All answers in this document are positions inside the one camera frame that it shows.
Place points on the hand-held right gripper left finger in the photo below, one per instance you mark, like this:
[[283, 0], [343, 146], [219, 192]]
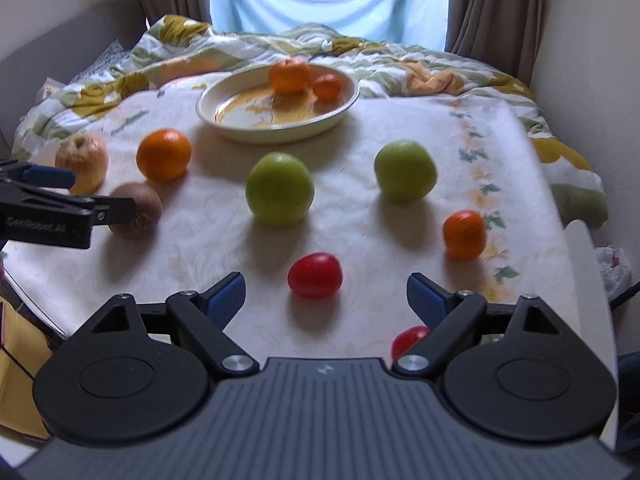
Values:
[[225, 296]]

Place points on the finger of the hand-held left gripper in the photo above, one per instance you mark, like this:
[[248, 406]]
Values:
[[50, 176], [115, 210]]

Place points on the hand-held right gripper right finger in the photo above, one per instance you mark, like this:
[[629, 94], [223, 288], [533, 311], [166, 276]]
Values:
[[425, 300]]

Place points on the brown kiwi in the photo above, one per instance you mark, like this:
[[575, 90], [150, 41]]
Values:
[[149, 204]]

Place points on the yellowish wrinkled apple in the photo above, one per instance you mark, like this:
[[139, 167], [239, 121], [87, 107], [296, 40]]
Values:
[[86, 156]]

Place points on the red tomato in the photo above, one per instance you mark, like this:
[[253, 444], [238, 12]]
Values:
[[407, 341], [315, 275]]

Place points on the large orange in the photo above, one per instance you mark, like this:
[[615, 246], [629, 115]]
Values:
[[289, 76], [164, 155]]

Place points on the small orange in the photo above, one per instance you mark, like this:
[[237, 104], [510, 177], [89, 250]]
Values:
[[327, 87], [464, 235]]

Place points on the green apple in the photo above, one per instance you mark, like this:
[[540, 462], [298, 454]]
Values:
[[405, 171], [279, 189]]

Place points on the cream bowl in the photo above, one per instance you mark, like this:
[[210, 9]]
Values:
[[260, 116]]

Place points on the small paper packet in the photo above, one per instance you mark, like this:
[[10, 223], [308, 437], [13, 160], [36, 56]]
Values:
[[52, 89]]

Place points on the white embroidered bedspread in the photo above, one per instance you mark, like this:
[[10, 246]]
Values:
[[350, 255]]

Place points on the patterned pillow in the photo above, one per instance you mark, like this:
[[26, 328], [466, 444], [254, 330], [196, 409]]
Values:
[[102, 60]]

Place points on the grey headboard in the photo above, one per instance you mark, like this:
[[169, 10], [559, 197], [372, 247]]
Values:
[[60, 40]]

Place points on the yellow cloth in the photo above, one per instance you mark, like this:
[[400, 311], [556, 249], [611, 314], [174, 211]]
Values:
[[20, 360]]

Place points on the floral striped duvet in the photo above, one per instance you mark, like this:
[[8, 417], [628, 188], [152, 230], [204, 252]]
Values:
[[200, 45]]

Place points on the white plastic bag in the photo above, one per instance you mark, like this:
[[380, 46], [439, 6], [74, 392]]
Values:
[[614, 267]]

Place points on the orange cloth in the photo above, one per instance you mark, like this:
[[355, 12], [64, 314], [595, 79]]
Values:
[[435, 80]]

